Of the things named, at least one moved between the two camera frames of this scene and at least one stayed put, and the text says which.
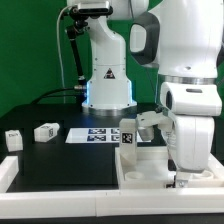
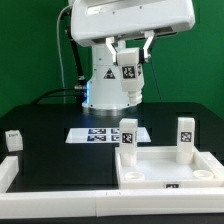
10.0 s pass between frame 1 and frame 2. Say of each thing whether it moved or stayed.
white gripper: moved
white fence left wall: stayed
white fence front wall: stayed
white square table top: stayed
